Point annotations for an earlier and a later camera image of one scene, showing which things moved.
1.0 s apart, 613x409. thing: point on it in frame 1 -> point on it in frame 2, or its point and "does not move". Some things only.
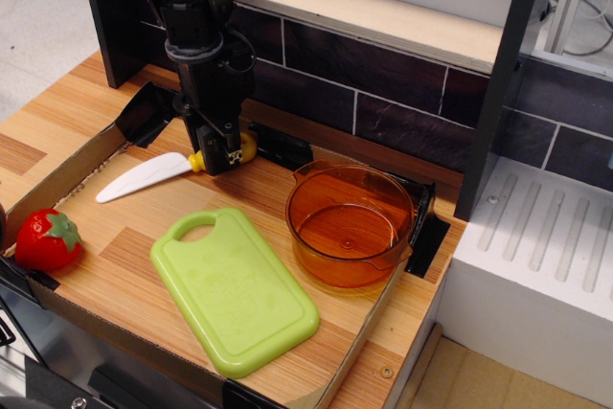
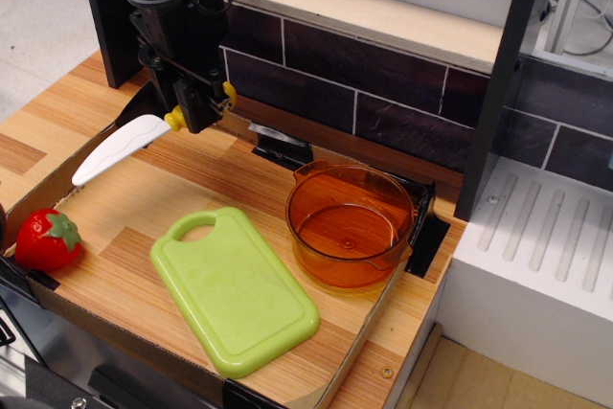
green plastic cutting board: [242, 306] does not move
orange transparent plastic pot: [348, 226] does not move
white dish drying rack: [531, 281] does not move
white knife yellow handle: [165, 166] -> [143, 132]
